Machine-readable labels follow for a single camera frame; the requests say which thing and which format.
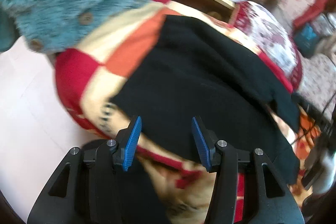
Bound black pants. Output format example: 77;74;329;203
111;15;299;184

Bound checkered fleece blanket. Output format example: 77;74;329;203
55;0;307;223

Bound teal bag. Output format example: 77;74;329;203
293;23;321;59

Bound red white patterned quilt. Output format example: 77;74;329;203
230;1;302;93

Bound floral bed sheet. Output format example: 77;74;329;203
273;0;335;120

